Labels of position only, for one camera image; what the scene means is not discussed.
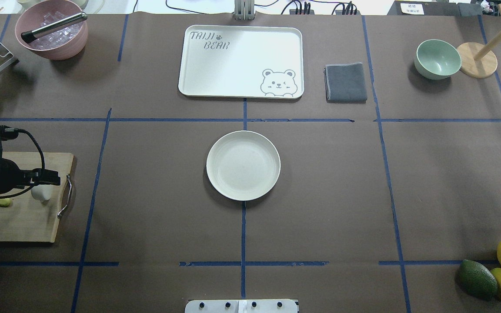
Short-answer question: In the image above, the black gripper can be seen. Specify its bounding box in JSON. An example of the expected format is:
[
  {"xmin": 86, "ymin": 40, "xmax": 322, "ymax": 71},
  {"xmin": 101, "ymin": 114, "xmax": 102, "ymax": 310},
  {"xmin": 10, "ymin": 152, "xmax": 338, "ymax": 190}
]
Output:
[{"xmin": 0, "ymin": 159, "xmax": 61, "ymax": 194}]

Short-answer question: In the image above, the cream round plate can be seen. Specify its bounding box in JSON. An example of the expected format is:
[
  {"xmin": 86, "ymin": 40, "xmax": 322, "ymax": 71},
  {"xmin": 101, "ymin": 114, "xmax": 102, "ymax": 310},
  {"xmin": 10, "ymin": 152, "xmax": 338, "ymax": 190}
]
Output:
[{"xmin": 206, "ymin": 130, "xmax": 281, "ymax": 201}]

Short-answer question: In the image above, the white bear tray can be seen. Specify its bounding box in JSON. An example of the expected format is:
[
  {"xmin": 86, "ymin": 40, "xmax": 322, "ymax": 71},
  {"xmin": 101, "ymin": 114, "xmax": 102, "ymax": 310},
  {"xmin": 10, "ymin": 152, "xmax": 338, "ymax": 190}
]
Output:
[{"xmin": 178, "ymin": 24, "xmax": 304, "ymax": 99}]

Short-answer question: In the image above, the wooden cutting board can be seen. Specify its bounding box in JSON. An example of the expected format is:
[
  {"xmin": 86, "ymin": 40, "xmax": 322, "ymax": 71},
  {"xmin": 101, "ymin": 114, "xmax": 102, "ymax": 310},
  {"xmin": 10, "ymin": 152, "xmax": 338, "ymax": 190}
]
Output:
[{"xmin": 0, "ymin": 152, "xmax": 75, "ymax": 243}]

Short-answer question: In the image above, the pink bowl with ice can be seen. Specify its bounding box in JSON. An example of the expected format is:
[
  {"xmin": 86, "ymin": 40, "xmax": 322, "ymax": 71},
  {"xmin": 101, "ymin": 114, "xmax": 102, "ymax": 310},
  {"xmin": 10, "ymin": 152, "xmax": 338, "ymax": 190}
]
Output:
[{"xmin": 15, "ymin": 0, "xmax": 88, "ymax": 60}]

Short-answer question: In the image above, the grey folded cloth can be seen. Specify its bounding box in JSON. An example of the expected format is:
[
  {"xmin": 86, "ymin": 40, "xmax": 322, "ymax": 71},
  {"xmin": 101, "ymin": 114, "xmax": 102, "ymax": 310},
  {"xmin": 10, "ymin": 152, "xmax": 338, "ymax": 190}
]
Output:
[{"xmin": 324, "ymin": 62, "xmax": 368, "ymax": 103}]

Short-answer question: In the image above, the mint green bowl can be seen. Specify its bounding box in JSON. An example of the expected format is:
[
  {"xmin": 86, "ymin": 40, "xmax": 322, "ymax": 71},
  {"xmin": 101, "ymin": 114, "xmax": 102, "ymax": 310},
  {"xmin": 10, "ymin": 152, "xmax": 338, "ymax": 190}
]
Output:
[{"xmin": 414, "ymin": 39, "xmax": 462, "ymax": 80}]

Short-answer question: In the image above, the green avocado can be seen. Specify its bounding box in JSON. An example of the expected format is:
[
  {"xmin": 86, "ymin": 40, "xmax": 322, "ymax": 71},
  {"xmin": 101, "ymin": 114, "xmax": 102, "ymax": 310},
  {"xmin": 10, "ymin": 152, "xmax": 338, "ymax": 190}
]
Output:
[{"xmin": 455, "ymin": 260, "xmax": 498, "ymax": 301}]

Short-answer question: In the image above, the wooden stand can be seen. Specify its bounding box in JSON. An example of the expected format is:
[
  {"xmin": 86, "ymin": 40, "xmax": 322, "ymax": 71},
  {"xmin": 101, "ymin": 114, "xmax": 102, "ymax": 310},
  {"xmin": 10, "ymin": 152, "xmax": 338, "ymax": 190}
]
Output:
[{"xmin": 456, "ymin": 5, "xmax": 501, "ymax": 79}]

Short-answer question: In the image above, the steel ice scoop handle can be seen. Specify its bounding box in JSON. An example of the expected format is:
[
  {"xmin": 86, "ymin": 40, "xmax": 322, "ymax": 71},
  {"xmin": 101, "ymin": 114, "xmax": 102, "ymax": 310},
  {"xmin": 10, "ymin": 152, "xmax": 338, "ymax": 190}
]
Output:
[{"xmin": 20, "ymin": 12, "xmax": 88, "ymax": 44}]

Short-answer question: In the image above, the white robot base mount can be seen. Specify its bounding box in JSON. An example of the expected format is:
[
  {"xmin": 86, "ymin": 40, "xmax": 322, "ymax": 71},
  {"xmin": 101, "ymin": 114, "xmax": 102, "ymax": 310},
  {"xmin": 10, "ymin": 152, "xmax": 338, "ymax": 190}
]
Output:
[{"xmin": 184, "ymin": 299, "xmax": 300, "ymax": 313}]

